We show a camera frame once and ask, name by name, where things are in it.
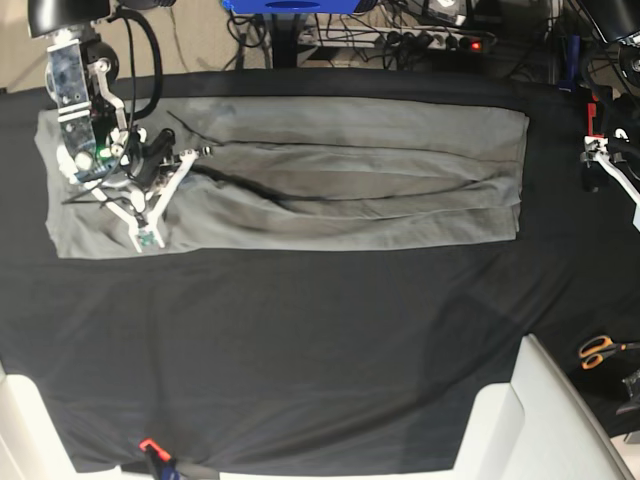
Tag grey T-shirt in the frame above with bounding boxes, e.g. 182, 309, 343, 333
34, 95, 531, 259

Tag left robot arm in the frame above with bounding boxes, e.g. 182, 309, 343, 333
567, 1, 639, 192

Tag black table cloth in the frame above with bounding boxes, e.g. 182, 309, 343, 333
1, 69, 639, 476

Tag white chair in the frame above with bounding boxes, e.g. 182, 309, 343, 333
1, 372, 77, 479
453, 335, 633, 479

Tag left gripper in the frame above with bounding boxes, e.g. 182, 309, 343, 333
582, 128, 639, 193

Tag white power strip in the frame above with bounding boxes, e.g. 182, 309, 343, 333
298, 25, 498, 54

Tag red black clamp right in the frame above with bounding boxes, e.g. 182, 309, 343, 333
587, 94, 606, 138

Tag black metal bracket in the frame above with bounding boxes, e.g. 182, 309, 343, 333
616, 370, 640, 415

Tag blue plastic stand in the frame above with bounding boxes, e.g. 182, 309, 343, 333
221, 0, 360, 15

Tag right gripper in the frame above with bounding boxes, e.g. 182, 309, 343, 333
114, 127, 213, 198

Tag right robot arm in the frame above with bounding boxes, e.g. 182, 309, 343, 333
27, 1, 211, 205

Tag white chair right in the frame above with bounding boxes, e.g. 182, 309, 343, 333
453, 335, 633, 479

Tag orange black clamp bottom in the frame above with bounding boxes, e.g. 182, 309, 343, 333
138, 438, 220, 480

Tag white chair left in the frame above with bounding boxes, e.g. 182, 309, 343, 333
1, 372, 77, 479

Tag orange handled scissors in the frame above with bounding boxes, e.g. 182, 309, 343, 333
578, 335, 639, 370

